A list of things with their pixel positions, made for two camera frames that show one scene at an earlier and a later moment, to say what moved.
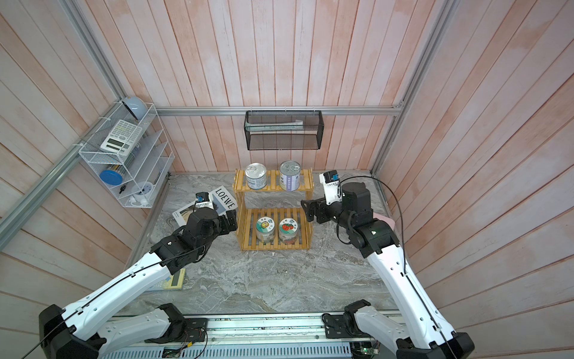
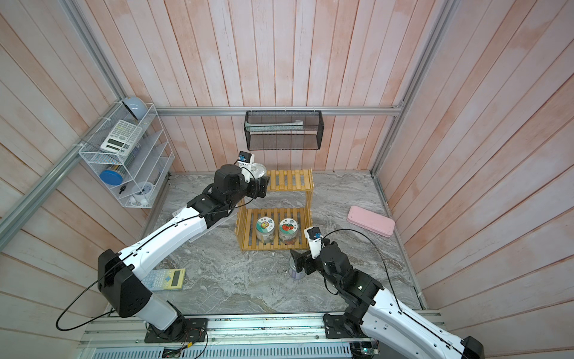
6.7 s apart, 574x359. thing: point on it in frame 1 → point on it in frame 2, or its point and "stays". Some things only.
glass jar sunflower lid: [265, 229] stays
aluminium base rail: [258, 336] stays
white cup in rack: [141, 191] stays
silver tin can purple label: [290, 171] → [293, 270]
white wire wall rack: [131, 152] stays
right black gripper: [312, 213] → [300, 259]
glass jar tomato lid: [288, 231] stays
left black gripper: [225, 228] → [254, 191]
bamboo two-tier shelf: [246, 218] stays
